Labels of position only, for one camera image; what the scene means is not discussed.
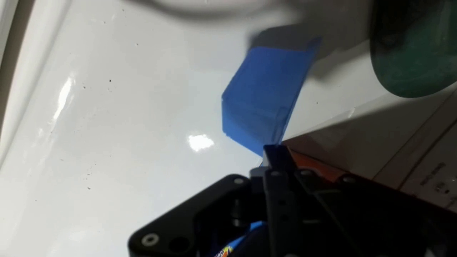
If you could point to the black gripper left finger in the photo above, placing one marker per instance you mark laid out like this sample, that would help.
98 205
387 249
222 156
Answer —
273 191

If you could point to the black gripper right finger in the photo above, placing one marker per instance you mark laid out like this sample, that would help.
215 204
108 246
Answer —
343 215

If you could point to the white washing machine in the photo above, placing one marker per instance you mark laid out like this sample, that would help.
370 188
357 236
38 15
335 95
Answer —
119 119

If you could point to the beige cardboard box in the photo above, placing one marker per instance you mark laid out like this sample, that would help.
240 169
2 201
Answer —
405 152

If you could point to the dark green round container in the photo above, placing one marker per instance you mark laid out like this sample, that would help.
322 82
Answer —
415 48

